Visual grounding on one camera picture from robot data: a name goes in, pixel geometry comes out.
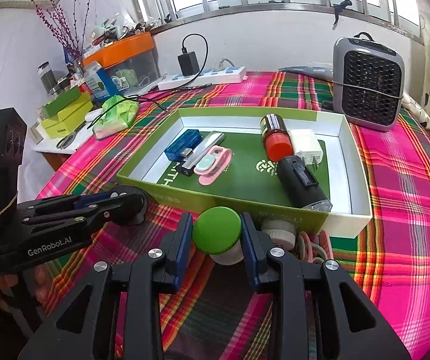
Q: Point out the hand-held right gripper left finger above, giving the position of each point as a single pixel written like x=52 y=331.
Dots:
x=185 y=247

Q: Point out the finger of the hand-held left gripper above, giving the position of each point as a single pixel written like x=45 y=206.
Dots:
x=91 y=200
x=68 y=223

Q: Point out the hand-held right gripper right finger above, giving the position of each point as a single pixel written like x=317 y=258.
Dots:
x=248 y=251

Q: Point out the green lid jar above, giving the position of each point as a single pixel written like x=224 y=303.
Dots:
x=216 y=230

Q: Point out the black round gadget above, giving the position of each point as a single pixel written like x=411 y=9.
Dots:
x=130 y=202

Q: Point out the shallow green cardboard box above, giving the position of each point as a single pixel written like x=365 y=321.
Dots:
x=245 y=180

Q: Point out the black flashlight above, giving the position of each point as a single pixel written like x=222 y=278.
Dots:
x=301 y=183

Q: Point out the silver lighter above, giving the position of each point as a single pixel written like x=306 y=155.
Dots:
x=205 y=150

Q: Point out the blue transparent usb tester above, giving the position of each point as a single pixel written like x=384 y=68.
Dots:
x=181 y=144

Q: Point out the red cap bottle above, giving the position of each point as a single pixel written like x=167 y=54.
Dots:
x=276 y=138

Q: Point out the white charger plug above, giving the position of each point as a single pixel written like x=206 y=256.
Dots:
x=305 y=144

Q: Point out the grey scissors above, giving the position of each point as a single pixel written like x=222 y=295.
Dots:
x=66 y=140

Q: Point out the yellow-green cardboard box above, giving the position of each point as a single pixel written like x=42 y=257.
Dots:
x=72 y=120

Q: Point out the green tissue pack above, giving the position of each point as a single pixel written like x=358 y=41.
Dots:
x=117 y=114

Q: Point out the blue carton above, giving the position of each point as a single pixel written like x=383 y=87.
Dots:
x=98 y=82

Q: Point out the dark ribbed tumbler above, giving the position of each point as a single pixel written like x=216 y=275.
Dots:
x=46 y=78

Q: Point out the orange lid storage box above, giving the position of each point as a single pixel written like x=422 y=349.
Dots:
x=125 y=47

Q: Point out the pink green plaid cloth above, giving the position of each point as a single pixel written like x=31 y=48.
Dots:
x=406 y=213

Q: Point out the pile of small clutter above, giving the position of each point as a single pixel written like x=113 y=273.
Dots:
x=106 y=33

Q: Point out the black charger adapter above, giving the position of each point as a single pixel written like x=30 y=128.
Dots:
x=188 y=63

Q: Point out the white blue power strip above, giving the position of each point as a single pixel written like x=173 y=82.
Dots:
x=215 y=76

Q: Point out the purple flower branches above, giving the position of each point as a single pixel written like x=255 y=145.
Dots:
x=64 y=26

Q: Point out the grey portable heater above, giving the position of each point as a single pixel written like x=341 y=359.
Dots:
x=368 y=82

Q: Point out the window with metal bars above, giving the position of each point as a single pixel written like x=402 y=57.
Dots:
x=275 y=7

